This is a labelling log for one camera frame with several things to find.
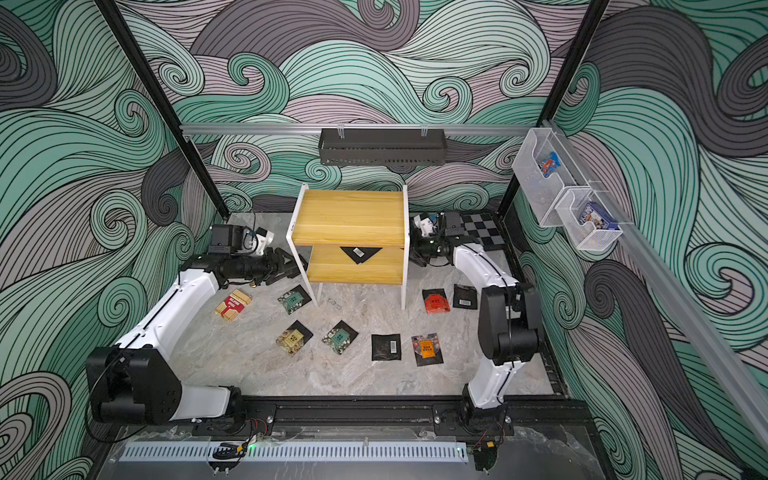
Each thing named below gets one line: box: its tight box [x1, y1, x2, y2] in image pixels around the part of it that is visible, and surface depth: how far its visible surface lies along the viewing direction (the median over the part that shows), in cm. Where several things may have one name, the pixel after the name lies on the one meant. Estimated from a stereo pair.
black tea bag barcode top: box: [371, 334, 402, 361], surface depth 87 cm
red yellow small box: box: [215, 288, 252, 322], surface depth 94 cm
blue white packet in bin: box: [578, 201, 620, 230], surface depth 67 cm
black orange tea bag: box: [411, 332, 444, 367], surface depth 87 cm
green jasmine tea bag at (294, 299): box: [277, 284, 312, 315], surface depth 97 cm
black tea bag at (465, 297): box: [453, 284, 478, 310], surface depth 97 cm
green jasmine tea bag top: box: [322, 320, 359, 355], surface depth 89 cm
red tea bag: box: [422, 288, 451, 314], surface depth 97 cm
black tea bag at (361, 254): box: [340, 246, 383, 265], surface depth 89 cm
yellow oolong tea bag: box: [276, 320, 314, 355], surface depth 89 cm
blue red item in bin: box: [538, 151, 561, 178], surface depth 85 cm
